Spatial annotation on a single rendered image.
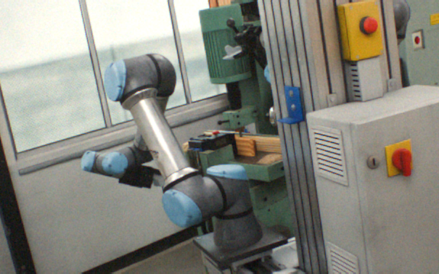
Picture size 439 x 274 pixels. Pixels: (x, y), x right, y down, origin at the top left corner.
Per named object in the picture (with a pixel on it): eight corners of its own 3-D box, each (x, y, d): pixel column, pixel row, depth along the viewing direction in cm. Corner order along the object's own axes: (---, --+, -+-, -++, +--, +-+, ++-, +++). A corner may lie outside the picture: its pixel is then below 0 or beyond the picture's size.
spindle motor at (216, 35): (202, 85, 252) (189, 11, 245) (233, 77, 263) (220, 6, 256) (229, 85, 239) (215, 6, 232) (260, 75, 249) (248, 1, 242)
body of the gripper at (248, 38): (241, 24, 226) (263, 21, 216) (254, 40, 230) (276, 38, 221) (231, 38, 223) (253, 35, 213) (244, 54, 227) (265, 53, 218)
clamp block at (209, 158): (189, 172, 246) (184, 151, 244) (213, 162, 254) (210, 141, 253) (210, 175, 235) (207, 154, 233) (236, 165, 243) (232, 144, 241)
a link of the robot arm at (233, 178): (260, 204, 179) (253, 161, 176) (226, 219, 171) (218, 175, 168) (235, 198, 188) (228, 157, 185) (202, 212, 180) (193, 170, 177)
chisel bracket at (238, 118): (226, 131, 255) (222, 112, 253) (249, 123, 263) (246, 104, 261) (236, 133, 249) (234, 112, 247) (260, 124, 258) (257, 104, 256)
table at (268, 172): (159, 172, 265) (157, 159, 263) (212, 153, 283) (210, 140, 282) (251, 190, 218) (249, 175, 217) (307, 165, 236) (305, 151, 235)
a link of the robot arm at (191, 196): (233, 205, 169) (149, 45, 180) (191, 224, 160) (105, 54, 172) (214, 219, 178) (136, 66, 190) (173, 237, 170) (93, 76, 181)
